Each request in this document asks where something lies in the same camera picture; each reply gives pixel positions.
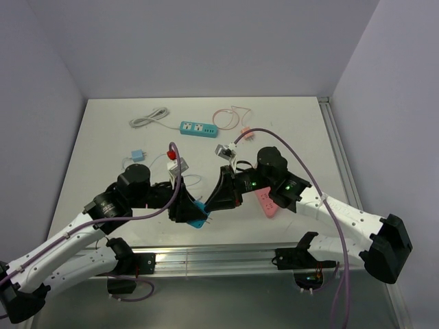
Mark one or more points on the pink triangular power strip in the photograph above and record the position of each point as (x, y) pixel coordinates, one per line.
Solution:
(266, 203)

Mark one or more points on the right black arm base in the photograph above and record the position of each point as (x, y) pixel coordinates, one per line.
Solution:
(308, 272)

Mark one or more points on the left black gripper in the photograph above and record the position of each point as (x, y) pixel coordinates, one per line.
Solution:
(183, 208)

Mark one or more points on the light blue USB charger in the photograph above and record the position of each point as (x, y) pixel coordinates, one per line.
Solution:
(138, 155)

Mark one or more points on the pink USB charger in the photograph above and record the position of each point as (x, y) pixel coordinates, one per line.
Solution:
(247, 134)

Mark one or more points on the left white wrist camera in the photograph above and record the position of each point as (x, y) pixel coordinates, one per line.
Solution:
(176, 166)

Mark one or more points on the aluminium rail frame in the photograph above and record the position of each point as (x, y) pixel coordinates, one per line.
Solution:
(220, 276)

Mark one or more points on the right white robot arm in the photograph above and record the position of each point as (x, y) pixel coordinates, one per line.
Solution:
(380, 244)

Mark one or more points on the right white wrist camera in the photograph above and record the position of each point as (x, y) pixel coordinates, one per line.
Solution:
(228, 152)

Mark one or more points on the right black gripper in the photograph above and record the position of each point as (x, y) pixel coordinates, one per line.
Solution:
(228, 192)

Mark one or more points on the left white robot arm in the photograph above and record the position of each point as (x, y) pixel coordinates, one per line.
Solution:
(28, 281)

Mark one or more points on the blue square plug adapter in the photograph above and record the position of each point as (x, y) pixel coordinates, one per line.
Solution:
(197, 224)

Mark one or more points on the teal power strip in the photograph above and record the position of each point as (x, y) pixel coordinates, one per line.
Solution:
(198, 129)

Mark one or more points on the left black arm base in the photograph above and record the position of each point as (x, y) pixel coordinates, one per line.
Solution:
(137, 264)

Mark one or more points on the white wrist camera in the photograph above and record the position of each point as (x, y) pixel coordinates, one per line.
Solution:
(176, 166)
(228, 152)

